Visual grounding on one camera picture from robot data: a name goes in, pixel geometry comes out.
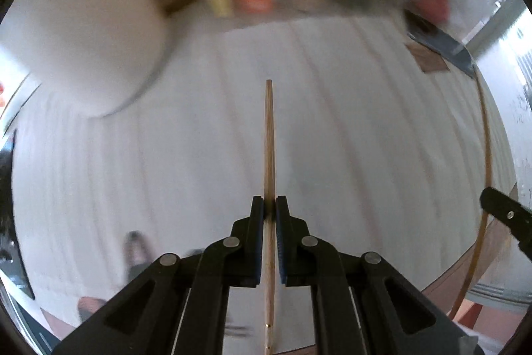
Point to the red round object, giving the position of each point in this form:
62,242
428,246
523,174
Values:
432,3

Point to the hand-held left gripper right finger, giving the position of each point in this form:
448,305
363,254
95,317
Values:
280,251

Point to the dark grey flat object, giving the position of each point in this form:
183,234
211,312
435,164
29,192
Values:
453,47

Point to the large white round container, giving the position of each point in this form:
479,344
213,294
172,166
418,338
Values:
83,26

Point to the light wooden chopstick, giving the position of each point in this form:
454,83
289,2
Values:
489,155
269,138

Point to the black glossy panel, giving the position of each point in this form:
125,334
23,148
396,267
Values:
6,193

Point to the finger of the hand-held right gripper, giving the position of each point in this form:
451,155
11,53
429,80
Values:
503,207

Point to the brown wooden block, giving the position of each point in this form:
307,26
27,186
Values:
428,59

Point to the striped cat print mat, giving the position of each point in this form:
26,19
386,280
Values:
353,130

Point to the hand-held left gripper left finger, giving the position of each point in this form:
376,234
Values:
257,238

